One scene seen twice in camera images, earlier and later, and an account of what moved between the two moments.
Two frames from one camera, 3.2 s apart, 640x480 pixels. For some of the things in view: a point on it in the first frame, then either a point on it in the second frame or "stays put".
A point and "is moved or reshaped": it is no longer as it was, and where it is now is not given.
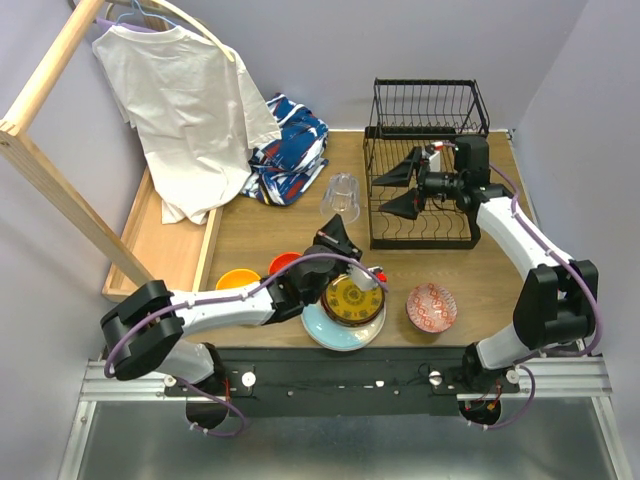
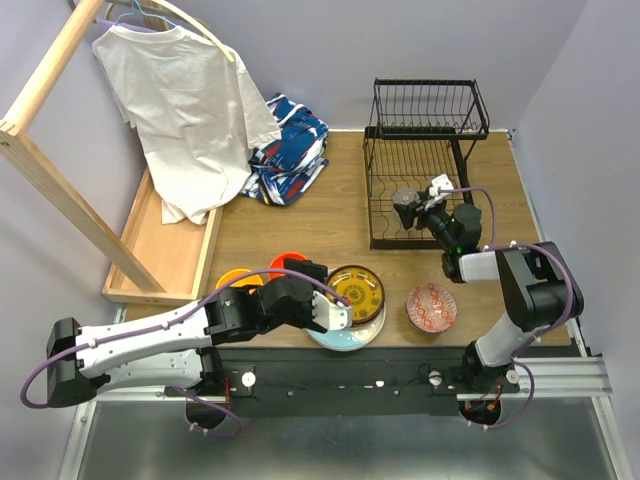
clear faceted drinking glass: [341, 196] is moved or reshaped
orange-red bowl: [280, 259] stays put
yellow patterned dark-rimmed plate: [346, 304] stays put
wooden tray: [175, 254] stays put
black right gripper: [401, 173] to [406, 213]
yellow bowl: [236, 276] stays put
